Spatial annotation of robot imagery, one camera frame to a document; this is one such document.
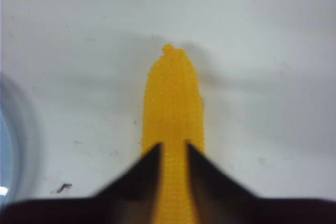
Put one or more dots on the yellow toy corn cob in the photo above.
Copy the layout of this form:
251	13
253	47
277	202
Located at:
173	115

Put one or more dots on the light blue round plate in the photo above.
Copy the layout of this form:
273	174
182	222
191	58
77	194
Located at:
20	144

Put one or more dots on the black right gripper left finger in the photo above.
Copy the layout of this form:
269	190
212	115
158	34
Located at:
129	199

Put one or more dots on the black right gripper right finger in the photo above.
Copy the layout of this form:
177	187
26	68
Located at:
220	199

